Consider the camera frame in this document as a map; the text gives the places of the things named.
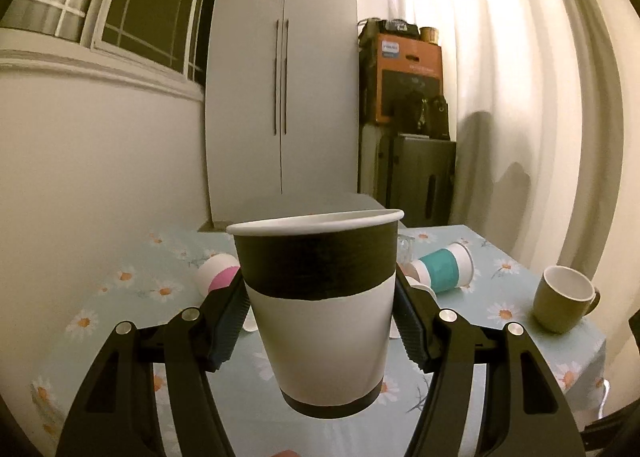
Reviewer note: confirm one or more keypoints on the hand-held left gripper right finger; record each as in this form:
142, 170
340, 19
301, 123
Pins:
409, 322

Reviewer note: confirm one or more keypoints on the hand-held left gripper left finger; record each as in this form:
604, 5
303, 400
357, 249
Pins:
226, 324

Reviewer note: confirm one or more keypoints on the black and white paper cup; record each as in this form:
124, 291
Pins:
320, 317

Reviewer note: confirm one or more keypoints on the pink and white cup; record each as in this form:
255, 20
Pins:
216, 274

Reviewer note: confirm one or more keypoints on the teal and white cup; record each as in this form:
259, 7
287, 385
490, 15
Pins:
442, 267

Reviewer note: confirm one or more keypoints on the clear glass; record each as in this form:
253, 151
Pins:
406, 244

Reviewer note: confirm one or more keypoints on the floral tablecloth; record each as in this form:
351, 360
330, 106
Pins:
125, 297

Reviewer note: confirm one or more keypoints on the dark grey cabinet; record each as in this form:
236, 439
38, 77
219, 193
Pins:
415, 182

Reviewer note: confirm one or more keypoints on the olive ceramic mug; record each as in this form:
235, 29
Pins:
562, 299

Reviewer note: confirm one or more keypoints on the black bag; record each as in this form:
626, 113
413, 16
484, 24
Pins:
422, 112

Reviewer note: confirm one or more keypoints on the orange cardboard box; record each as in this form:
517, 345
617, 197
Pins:
407, 82

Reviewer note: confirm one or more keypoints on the white wardrobe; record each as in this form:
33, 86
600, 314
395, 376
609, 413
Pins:
280, 87

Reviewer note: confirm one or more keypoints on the white curtain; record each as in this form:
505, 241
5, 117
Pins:
525, 102

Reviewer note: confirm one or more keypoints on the window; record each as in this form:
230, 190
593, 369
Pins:
115, 7

